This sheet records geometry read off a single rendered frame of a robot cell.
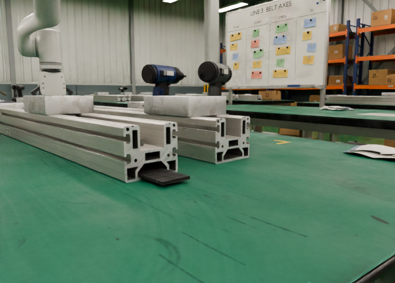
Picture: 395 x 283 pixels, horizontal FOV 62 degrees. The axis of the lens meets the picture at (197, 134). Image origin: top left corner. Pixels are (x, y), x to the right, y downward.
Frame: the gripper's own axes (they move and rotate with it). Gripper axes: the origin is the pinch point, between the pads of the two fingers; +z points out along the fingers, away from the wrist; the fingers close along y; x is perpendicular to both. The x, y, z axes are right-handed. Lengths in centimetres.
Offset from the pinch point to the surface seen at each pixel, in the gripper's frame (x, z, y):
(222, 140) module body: 99, 2, 3
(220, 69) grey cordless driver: 77, -13, -20
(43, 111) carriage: 66, -3, 24
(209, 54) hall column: -530, -109, -607
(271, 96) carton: -167, 1, -391
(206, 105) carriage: 92, -4, 1
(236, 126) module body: 98, 0, -2
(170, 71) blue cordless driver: 57, -13, -18
